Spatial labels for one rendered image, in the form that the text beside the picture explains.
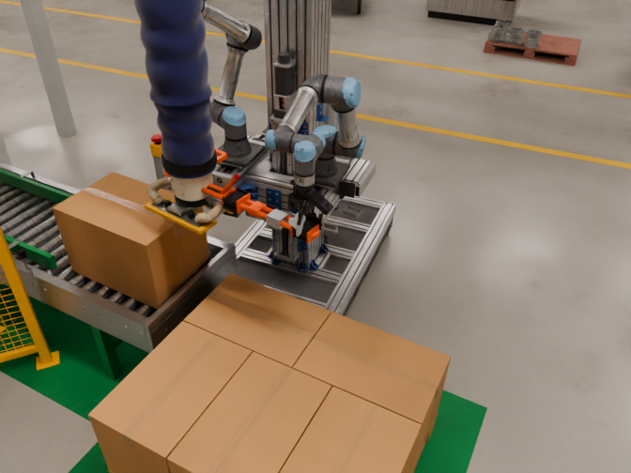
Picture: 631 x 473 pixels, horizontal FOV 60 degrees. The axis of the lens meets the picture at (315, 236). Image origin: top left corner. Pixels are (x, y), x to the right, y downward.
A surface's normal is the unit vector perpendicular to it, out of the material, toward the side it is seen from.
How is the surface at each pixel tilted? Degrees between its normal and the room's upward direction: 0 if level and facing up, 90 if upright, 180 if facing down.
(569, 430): 0
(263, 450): 0
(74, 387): 0
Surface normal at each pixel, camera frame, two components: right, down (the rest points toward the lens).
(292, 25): -0.38, 0.55
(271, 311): 0.02, -0.80
